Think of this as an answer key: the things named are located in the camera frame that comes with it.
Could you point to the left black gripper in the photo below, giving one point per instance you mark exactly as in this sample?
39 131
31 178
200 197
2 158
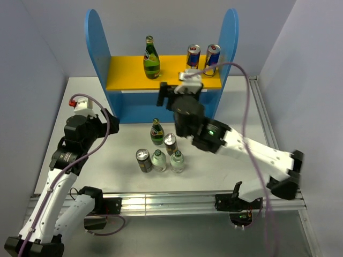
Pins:
103 126

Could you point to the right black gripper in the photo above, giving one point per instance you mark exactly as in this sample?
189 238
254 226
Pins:
166 90

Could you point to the green glass bottle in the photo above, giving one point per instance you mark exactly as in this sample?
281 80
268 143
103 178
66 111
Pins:
151 60
157 132

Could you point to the black can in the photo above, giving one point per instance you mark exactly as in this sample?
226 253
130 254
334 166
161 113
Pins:
144 160
170 143

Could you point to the clear water bottle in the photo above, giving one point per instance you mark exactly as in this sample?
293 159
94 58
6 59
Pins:
177 162
158 160

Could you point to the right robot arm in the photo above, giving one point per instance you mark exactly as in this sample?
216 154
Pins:
278 171

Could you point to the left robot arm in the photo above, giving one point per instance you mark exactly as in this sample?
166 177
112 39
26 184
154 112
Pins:
48 230

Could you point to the blue and yellow wooden shelf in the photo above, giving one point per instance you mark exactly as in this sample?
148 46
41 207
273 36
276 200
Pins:
131 95

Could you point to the red bull can left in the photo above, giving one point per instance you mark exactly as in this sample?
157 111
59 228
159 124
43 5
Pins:
193 57

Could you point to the red bull can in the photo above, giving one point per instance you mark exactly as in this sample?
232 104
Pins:
193 57
211 58

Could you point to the red bull can right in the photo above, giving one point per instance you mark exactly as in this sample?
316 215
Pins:
211 58

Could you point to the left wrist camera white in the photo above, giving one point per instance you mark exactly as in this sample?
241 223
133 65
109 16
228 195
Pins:
82 106

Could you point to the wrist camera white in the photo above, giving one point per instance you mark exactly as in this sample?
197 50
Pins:
82 106
191 82

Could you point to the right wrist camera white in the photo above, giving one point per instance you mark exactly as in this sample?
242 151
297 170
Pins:
191 82

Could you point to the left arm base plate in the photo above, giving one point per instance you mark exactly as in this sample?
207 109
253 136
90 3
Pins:
108 206

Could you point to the aluminium right side rail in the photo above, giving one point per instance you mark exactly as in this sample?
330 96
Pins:
259 126

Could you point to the aluminium rail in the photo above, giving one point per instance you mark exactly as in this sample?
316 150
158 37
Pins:
173 203
259 126

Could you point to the aluminium front rail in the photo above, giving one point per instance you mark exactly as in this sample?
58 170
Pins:
173 203

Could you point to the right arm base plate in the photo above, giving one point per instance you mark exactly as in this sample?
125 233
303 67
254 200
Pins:
227 202

